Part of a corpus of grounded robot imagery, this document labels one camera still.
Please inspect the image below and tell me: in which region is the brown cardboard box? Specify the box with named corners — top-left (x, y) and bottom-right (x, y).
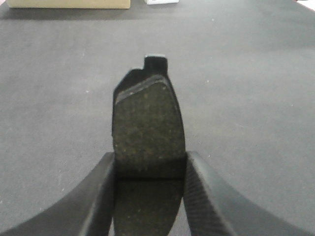
top-left (6, 0), bottom-right (131, 9)

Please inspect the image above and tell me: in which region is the dark conveyor belt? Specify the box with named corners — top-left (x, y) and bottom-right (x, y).
top-left (0, 0), bottom-right (315, 236)

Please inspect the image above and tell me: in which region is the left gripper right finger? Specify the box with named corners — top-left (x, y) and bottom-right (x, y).
top-left (184, 151), bottom-right (312, 236)

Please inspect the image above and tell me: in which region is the long white box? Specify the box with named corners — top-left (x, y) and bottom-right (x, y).
top-left (145, 0), bottom-right (179, 5)

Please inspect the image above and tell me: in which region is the brake pad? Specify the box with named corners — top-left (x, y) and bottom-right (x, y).
top-left (112, 55), bottom-right (187, 236)

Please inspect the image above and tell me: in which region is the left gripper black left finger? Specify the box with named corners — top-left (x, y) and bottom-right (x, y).
top-left (2, 152), bottom-right (115, 236)

